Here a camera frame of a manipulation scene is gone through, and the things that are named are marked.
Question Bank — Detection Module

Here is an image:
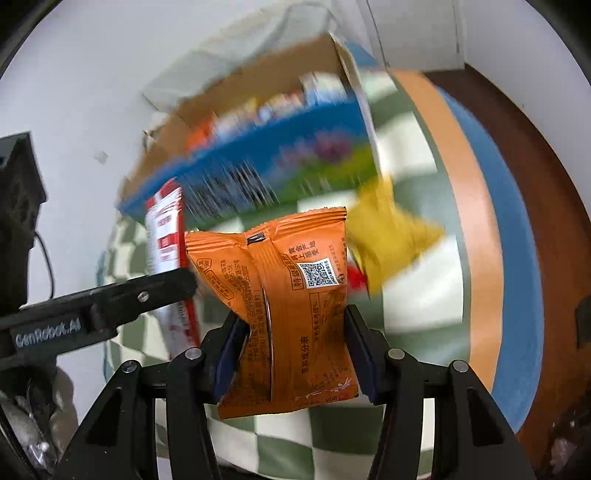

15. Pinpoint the cardboard snack box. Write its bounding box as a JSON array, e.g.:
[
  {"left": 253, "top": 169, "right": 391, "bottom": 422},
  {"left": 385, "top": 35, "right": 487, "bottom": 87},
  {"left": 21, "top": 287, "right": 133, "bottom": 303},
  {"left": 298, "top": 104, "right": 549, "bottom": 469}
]
[{"left": 118, "top": 34, "right": 379, "bottom": 229}]

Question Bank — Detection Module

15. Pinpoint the green white checkered blanket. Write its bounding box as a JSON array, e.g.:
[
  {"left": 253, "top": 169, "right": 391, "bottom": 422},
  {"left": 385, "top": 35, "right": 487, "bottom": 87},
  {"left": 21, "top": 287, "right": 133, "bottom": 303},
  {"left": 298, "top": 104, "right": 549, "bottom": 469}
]
[{"left": 96, "top": 68, "right": 507, "bottom": 480}]

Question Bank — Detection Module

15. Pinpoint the white door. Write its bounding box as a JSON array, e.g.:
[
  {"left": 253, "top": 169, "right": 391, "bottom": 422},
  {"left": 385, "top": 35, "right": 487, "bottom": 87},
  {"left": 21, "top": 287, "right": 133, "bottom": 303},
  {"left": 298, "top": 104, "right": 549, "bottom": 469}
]
[{"left": 358, "top": 0, "right": 465, "bottom": 72}]

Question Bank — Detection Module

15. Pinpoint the red white snack packet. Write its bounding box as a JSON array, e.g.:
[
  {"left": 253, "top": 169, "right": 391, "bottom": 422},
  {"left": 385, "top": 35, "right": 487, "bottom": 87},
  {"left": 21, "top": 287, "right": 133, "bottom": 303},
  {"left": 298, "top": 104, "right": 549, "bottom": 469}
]
[{"left": 145, "top": 179, "right": 200, "bottom": 358}]

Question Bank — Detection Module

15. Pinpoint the grey white headboard cover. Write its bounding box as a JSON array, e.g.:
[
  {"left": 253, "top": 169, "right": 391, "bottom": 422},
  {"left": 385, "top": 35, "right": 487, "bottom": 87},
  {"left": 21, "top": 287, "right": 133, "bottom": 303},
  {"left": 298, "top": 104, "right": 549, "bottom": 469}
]
[{"left": 141, "top": 1, "right": 346, "bottom": 112}]

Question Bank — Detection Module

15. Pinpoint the orange snack packet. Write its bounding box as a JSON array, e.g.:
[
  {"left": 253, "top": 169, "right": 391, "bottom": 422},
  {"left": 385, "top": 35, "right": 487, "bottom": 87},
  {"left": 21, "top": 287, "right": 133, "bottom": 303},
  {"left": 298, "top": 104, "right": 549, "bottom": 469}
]
[{"left": 185, "top": 207, "right": 359, "bottom": 419}]

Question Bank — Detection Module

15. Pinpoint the yellow snack packet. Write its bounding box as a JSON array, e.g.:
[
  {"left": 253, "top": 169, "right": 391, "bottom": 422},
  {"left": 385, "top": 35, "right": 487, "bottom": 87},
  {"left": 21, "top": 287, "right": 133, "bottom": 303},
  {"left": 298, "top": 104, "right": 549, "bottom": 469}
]
[{"left": 346, "top": 177, "right": 445, "bottom": 295}]

